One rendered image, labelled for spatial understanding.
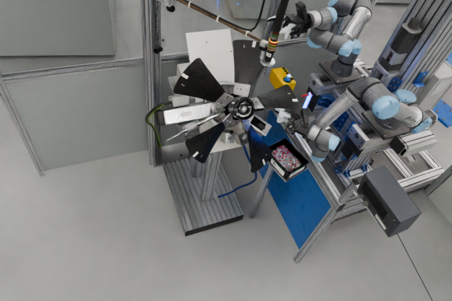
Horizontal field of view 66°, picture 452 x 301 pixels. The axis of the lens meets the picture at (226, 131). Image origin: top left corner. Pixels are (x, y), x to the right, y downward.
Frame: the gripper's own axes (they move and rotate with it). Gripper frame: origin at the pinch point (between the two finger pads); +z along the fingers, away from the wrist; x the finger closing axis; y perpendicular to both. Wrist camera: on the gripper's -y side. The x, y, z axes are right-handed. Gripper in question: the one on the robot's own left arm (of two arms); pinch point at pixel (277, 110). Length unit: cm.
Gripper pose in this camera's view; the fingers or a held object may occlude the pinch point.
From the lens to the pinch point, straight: 189.7
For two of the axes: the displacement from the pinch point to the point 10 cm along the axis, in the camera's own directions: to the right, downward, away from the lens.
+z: -8.4, -4.7, 2.6
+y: -5.3, 6.6, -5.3
